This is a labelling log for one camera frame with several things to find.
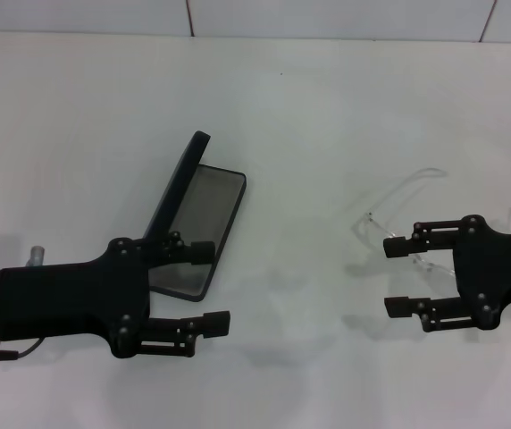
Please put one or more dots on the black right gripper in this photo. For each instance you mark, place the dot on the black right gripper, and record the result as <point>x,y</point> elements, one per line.
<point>488,268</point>

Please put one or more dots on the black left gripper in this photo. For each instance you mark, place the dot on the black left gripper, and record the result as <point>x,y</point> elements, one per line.
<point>72,299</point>

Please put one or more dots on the clear white glasses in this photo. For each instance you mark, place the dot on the clear white glasses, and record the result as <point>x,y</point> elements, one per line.
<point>374,220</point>

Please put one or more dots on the black glasses case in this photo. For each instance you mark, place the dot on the black glasses case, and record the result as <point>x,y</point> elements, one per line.
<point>213,201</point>

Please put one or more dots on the left gripper silver connector post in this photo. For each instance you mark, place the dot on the left gripper silver connector post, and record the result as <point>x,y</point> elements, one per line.
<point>36,254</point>

